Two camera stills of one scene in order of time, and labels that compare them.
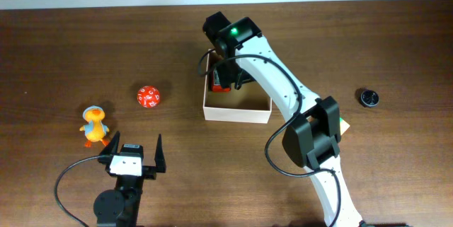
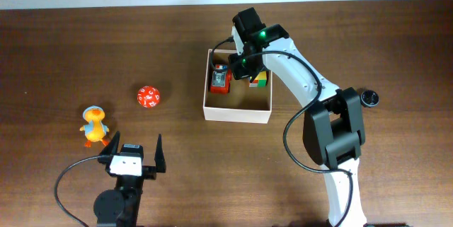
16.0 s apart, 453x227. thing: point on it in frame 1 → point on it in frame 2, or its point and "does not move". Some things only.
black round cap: (370, 97) does not move
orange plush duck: (95, 131) does not move
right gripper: (224, 76) → (238, 71)
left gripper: (150, 170) does not move
